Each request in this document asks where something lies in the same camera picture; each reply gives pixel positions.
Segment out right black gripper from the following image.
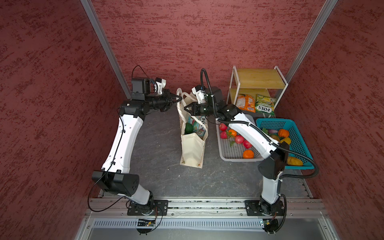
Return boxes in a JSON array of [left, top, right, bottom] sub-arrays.
[[185, 101, 219, 116]]

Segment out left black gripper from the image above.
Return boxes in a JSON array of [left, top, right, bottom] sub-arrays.
[[145, 88, 182, 112]]

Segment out green bell pepper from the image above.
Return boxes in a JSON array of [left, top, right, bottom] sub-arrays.
[[184, 123, 194, 135]]

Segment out cream floral tote bag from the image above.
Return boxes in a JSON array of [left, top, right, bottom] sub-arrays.
[[177, 88, 209, 169]]

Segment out teal Fox's candy bag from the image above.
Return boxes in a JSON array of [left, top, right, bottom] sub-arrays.
[[191, 116, 207, 140]]

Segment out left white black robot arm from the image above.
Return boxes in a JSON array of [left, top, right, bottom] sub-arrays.
[[92, 89, 182, 216]]

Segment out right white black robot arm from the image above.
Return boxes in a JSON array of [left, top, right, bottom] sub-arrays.
[[184, 102, 289, 216]]

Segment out orange snack bag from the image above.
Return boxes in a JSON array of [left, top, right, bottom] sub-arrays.
[[235, 94, 256, 113]]

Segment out green Fox's candy bag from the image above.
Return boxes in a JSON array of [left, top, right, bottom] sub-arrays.
[[255, 95, 277, 118]]

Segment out small dark pink fruit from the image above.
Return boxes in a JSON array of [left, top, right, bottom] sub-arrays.
[[220, 131, 228, 139]]

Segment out small orange persimmon fruit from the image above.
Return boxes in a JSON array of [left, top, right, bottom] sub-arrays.
[[228, 129, 237, 138]]

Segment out white plastic fruit basket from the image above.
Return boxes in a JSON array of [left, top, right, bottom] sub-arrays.
[[216, 121, 263, 163]]

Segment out pink apple middle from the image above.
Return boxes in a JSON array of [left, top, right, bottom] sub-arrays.
[[235, 135, 245, 144]]

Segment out small red fruit front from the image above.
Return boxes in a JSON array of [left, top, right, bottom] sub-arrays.
[[243, 140, 252, 149]]

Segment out white wooden two-tier shelf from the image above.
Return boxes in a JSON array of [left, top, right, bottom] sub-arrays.
[[227, 66, 289, 107]]

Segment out light purple yam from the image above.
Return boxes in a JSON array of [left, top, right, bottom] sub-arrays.
[[268, 129, 278, 134]]

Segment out brown kiwi potato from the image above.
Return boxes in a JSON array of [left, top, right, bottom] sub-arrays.
[[270, 134, 281, 142]]

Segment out orange bell pepper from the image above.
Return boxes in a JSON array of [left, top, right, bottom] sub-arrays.
[[278, 129, 290, 138]]

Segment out teal plastic vegetable basket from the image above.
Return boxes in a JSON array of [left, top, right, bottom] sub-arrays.
[[251, 119, 314, 170]]

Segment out yellow bell pepper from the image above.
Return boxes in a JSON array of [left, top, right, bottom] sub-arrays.
[[280, 137, 292, 145]]

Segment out yellow potato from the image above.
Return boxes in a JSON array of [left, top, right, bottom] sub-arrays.
[[287, 157, 304, 167]]

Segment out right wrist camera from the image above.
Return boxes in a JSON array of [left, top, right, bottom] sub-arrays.
[[192, 85, 224, 104]]

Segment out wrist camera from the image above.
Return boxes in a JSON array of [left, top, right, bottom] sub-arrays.
[[132, 78, 167, 101], [192, 85, 224, 104]]

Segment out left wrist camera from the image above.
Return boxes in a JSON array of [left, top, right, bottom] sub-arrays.
[[132, 78, 167, 101]]

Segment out black corrugated cable conduit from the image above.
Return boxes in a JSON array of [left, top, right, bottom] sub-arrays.
[[200, 68, 320, 180]]

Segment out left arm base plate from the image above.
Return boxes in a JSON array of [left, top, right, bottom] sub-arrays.
[[127, 200, 169, 217]]

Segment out aluminium rail frame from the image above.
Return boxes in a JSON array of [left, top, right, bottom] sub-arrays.
[[75, 198, 339, 240]]

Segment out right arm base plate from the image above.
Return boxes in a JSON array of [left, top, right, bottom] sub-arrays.
[[245, 199, 285, 217]]

